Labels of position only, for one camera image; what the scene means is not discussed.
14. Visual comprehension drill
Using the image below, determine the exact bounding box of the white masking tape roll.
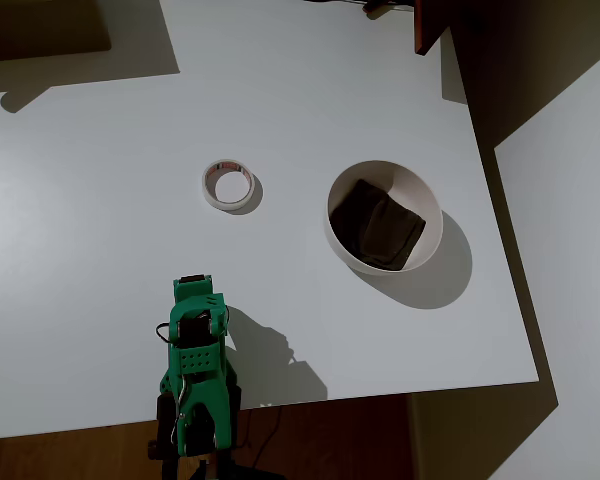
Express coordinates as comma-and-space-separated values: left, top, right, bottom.
201, 158, 257, 210

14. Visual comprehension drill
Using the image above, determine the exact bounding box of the dark folded cloth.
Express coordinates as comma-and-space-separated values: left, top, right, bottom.
328, 178, 427, 273

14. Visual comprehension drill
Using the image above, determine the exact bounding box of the white round bowl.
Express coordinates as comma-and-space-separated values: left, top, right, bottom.
322, 159, 445, 276

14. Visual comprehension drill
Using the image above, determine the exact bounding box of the dark brown furniture piece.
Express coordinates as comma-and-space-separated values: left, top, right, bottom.
0, 0, 113, 62

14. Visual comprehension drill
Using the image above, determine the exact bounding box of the brown wooden board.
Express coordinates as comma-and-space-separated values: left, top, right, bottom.
413, 0, 455, 56

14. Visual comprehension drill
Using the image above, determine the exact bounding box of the thin black power cable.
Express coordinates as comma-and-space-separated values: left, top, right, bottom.
239, 405, 283, 451

